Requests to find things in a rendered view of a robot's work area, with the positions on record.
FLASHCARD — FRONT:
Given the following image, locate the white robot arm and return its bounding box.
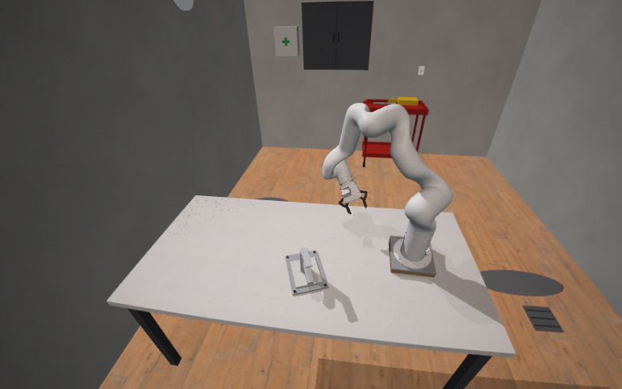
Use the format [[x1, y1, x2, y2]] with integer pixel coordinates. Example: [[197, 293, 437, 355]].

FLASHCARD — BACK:
[[322, 103, 453, 269]]

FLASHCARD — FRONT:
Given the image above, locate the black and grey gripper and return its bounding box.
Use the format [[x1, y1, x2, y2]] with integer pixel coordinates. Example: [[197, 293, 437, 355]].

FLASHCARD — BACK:
[[339, 181, 368, 215]]

